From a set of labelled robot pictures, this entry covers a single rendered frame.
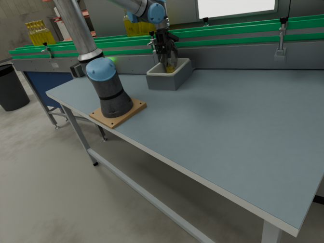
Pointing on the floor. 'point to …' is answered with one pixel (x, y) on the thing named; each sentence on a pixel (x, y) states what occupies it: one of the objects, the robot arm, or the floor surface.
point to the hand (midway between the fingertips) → (171, 64)
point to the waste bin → (11, 89)
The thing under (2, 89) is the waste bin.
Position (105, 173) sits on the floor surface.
